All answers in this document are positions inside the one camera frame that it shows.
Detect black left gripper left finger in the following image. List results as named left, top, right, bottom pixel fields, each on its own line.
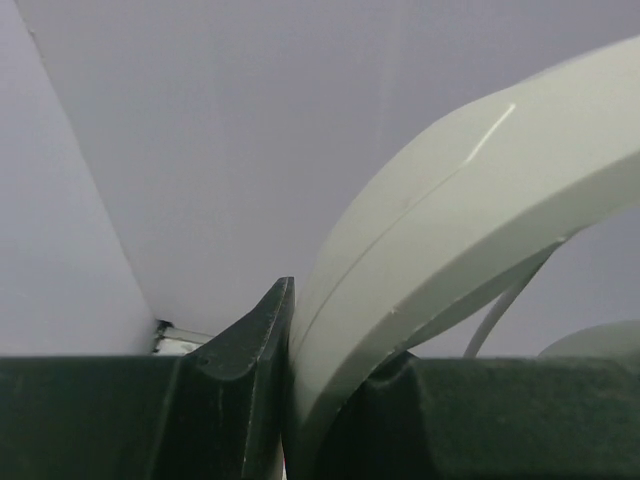
left=1, top=277, right=295, bottom=479

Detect white grey headphones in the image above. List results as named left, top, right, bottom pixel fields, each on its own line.
left=283, top=38, right=639, bottom=479

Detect aluminium frame rail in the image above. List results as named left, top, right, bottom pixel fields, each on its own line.
left=151, top=320, right=213, bottom=356

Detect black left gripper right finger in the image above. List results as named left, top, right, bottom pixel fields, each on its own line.
left=310, top=354, right=639, bottom=479

